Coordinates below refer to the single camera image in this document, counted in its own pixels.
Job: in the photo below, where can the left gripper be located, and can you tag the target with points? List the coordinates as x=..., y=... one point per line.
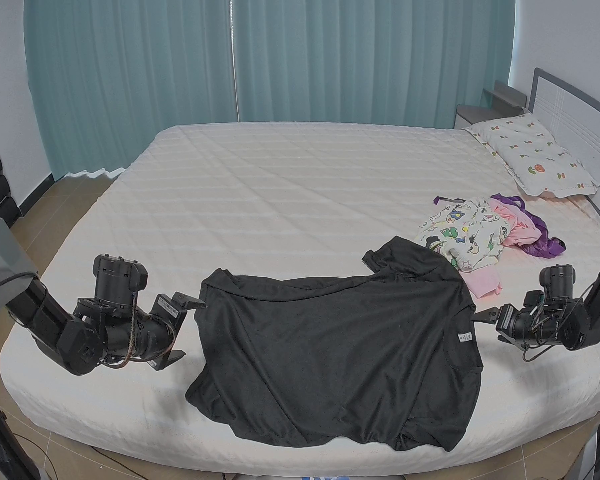
x=145, y=338

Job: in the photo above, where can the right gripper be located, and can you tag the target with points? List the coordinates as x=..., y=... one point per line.
x=517, y=325

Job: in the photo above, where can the black T-shirt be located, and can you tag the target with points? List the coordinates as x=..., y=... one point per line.
x=330, y=343

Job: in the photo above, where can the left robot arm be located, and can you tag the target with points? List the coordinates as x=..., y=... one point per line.
x=60, y=328

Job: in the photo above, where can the bed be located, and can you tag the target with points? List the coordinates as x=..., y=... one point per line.
x=280, y=193

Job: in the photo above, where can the purple garment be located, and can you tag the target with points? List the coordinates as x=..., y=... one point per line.
x=545, y=240

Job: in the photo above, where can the pink garment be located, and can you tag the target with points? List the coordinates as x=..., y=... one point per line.
x=517, y=228

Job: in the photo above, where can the white printed pyjama top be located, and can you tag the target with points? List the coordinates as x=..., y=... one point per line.
x=460, y=233

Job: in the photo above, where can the white printed pillow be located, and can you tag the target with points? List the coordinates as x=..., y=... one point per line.
x=530, y=153

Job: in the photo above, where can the grey bedside table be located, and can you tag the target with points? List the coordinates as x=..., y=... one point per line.
x=485, y=113

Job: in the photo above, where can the blue-green curtain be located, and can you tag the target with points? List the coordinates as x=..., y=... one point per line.
x=370, y=43
x=130, y=68

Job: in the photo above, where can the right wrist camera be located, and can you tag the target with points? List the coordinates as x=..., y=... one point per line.
x=534, y=302

